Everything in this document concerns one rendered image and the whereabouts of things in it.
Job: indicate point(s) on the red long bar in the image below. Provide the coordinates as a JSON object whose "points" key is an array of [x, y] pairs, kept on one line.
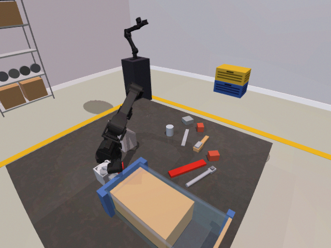
{"points": [[187, 168]]}

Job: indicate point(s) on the orange-red rectangular block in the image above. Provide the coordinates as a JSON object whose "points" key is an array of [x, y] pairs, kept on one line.
{"points": [[200, 127], [213, 155]]}

